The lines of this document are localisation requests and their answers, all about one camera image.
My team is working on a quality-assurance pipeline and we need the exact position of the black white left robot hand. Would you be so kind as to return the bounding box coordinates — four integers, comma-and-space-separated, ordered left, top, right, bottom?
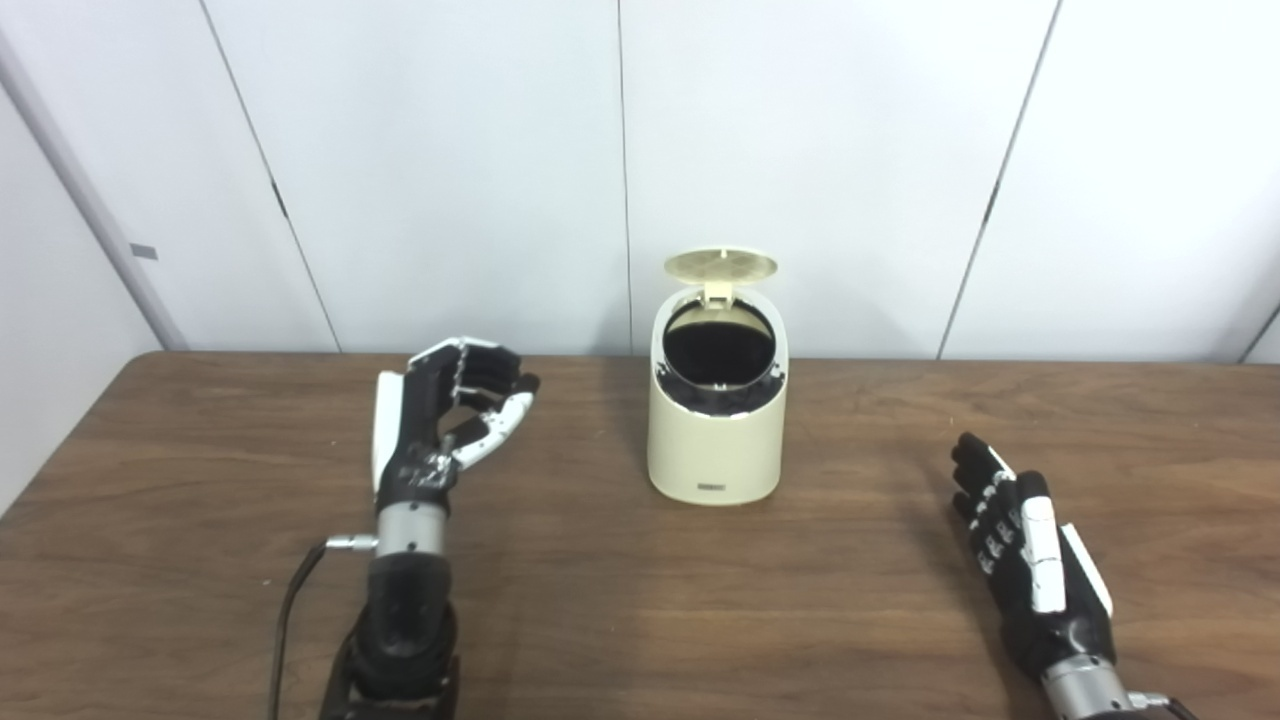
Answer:
372, 337, 541, 511

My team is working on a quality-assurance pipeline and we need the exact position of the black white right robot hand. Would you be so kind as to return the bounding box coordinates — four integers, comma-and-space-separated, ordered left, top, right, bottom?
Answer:
950, 432, 1116, 676

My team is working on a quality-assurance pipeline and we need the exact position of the cream-colored round bin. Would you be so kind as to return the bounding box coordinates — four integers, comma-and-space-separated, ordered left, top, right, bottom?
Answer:
647, 244, 789, 506

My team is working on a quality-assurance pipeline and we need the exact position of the cream round bin lid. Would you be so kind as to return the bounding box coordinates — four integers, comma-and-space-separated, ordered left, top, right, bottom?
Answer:
664, 244, 779, 301

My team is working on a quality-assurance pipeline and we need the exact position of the gray wall trim post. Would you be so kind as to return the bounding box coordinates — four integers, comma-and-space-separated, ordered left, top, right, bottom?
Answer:
0, 30, 188, 351

